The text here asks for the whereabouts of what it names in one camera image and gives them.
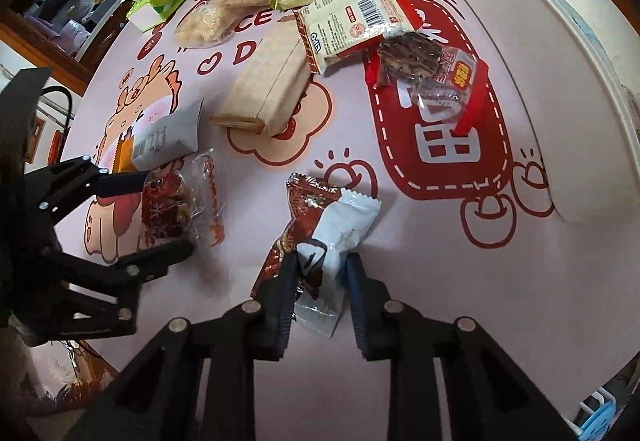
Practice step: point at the beige biscuit packet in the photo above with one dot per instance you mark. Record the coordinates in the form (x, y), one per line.
(265, 81)

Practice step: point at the pale purple pot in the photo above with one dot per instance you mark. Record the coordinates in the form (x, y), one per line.
(75, 31)

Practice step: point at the red white snack packet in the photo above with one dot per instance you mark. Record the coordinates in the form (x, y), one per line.
(350, 16)

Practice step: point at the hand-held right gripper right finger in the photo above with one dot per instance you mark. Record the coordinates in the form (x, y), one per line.
(357, 303)

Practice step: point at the grey snack packet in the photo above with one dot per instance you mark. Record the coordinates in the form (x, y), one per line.
(165, 136)

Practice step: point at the orange snack packet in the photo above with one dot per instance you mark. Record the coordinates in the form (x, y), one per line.
(124, 156)

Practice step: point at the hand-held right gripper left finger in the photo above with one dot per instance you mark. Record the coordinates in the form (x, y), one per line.
(280, 306)

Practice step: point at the clear packet of brown nuts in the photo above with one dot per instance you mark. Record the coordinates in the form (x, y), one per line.
(165, 208)

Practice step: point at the brown foil snack packet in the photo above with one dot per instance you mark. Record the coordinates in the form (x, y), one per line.
(305, 201)

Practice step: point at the white plastic basket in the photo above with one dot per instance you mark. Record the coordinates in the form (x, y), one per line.
(525, 46)

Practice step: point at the clear red-ended snack packet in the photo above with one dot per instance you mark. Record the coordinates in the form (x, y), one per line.
(410, 56)

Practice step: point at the white black candy packet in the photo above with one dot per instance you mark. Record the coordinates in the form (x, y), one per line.
(340, 231)

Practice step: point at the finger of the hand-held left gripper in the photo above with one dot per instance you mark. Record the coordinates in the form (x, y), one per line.
(160, 256)
(120, 183)

